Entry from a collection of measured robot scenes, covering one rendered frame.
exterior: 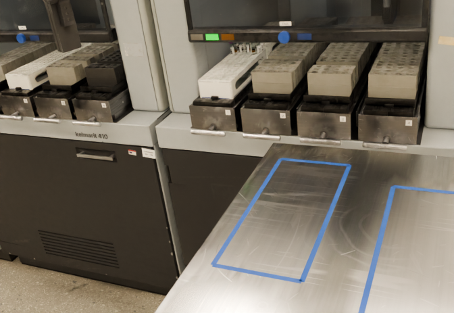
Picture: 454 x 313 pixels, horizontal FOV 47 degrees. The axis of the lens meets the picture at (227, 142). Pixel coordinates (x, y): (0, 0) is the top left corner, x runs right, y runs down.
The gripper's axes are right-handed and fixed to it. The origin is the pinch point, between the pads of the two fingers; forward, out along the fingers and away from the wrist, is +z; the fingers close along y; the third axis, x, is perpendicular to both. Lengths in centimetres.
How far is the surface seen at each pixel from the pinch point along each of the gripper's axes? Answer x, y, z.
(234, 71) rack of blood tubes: 62, -33, 33
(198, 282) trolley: 1.1, 19.0, 36.8
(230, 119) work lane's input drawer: 52, -26, 42
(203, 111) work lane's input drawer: 49, -34, 40
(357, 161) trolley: 44, 18, 37
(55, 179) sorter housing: 26, -90, 69
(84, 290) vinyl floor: 25, -91, 120
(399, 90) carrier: 75, 10, 35
